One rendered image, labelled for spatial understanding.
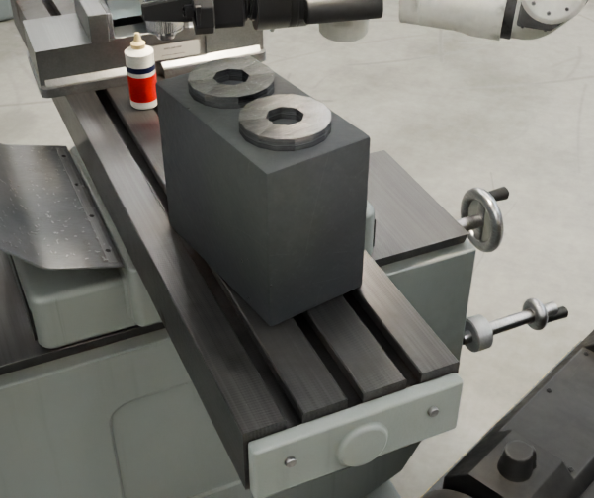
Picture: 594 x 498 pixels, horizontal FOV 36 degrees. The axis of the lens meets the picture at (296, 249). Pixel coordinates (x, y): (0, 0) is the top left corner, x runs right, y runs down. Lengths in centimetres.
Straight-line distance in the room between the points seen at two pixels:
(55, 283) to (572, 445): 74
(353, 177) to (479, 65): 282
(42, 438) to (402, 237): 60
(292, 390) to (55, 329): 43
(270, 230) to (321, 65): 279
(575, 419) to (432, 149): 183
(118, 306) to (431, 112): 226
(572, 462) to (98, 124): 80
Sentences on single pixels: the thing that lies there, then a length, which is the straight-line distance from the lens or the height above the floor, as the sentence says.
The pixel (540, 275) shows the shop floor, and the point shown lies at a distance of 261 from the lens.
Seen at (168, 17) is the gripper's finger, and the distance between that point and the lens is 116.
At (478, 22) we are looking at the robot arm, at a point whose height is 113.
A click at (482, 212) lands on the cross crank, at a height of 67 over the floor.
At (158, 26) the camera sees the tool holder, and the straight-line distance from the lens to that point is 117.
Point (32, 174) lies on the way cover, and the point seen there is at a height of 89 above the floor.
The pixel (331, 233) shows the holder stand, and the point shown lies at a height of 104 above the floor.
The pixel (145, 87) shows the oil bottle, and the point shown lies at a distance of 132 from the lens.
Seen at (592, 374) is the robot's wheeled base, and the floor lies 59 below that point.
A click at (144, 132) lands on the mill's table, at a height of 95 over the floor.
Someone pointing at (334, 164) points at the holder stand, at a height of 112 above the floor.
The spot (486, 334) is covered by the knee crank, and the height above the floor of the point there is 55.
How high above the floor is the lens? 158
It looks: 37 degrees down
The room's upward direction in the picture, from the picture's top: straight up
